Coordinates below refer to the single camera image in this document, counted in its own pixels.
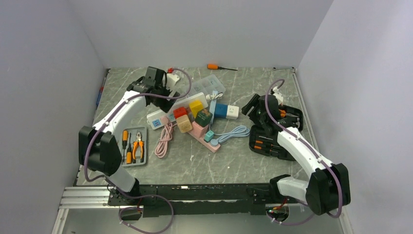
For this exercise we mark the clear plastic organizer box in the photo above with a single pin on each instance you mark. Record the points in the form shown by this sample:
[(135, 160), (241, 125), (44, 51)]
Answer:
[(207, 85)]

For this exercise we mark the orange handled screwdriver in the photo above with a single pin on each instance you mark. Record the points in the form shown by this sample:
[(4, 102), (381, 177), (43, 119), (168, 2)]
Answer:
[(216, 67)]

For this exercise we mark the pink power strip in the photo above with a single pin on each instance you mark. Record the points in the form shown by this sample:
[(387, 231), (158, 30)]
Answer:
[(198, 133)]

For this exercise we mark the blue cube socket adapter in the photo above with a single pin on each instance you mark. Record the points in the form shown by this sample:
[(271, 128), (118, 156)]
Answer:
[(220, 110)]

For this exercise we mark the red cube socket adapter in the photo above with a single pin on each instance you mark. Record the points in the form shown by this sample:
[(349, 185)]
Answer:
[(179, 112)]

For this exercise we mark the yellow cube socket adapter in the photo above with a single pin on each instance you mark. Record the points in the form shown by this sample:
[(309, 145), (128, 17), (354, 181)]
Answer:
[(195, 107)]

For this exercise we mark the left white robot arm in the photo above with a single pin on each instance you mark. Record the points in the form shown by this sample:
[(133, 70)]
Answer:
[(98, 149)]

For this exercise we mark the orange pliers in tray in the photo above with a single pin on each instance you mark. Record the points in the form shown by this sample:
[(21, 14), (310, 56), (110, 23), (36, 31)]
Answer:
[(138, 149)]

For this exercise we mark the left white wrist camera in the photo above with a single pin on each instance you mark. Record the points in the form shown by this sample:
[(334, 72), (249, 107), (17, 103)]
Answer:
[(172, 78)]

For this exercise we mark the dark green cube adapter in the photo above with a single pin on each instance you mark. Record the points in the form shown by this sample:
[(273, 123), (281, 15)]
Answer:
[(203, 117)]

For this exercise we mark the teal small plug adapter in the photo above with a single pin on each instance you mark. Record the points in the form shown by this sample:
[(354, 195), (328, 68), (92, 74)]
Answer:
[(208, 136)]

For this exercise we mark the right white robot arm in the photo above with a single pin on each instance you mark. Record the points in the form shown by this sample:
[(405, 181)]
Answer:
[(327, 187)]

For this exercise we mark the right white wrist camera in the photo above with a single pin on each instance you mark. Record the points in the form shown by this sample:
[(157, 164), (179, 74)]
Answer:
[(278, 95)]

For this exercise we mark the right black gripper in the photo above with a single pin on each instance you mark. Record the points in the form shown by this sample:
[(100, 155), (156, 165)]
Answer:
[(254, 102)]

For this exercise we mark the beige cube socket adapter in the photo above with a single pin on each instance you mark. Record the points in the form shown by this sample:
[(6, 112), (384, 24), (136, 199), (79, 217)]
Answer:
[(184, 124)]

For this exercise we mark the white cube socket adapter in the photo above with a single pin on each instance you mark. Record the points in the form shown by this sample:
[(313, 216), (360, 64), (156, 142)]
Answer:
[(232, 112)]

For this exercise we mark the blue red pen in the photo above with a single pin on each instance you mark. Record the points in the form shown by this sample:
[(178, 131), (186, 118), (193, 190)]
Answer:
[(100, 92)]

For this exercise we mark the black tool case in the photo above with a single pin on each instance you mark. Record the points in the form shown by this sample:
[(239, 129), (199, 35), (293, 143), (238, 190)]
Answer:
[(272, 143)]

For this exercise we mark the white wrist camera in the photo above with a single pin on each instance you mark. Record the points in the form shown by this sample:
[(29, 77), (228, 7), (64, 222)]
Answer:
[(172, 78), (278, 95)]

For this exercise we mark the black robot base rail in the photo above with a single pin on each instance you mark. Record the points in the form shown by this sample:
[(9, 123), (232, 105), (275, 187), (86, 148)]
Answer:
[(202, 199)]

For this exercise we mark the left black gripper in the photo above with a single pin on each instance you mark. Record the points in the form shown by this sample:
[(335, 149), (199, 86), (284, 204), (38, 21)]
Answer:
[(163, 104)]

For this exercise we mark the grey tool tray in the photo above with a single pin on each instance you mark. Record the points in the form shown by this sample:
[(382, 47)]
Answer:
[(132, 146)]

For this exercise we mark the light blue power strip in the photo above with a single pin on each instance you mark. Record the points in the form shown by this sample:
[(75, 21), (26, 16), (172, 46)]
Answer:
[(212, 106)]

